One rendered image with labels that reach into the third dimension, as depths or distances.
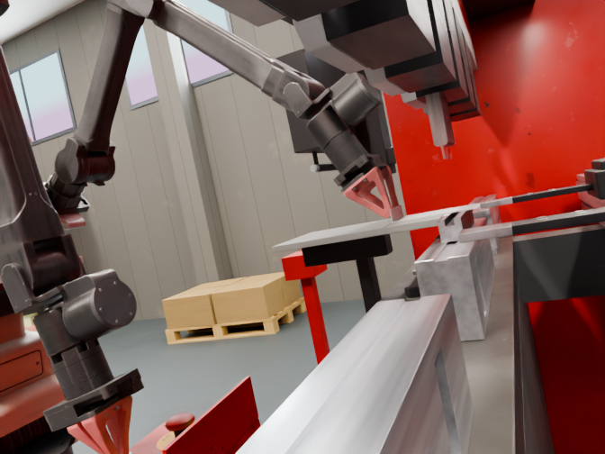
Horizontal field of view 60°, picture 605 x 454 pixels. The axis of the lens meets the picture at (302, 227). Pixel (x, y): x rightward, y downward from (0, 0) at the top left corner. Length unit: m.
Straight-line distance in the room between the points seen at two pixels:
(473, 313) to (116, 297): 0.40
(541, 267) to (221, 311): 3.76
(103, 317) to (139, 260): 6.18
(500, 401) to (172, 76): 5.63
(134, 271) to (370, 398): 6.67
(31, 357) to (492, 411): 0.98
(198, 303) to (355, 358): 4.56
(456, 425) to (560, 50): 1.44
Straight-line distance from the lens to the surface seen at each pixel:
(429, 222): 0.75
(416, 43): 0.49
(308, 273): 2.61
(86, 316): 0.62
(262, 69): 0.94
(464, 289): 0.60
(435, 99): 0.79
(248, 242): 5.73
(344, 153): 0.85
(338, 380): 0.27
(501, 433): 0.42
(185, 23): 1.06
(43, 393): 1.21
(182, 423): 0.75
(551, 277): 1.27
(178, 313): 5.00
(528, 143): 1.68
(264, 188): 5.54
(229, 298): 4.68
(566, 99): 1.69
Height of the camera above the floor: 1.06
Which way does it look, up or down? 3 degrees down
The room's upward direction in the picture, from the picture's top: 11 degrees counter-clockwise
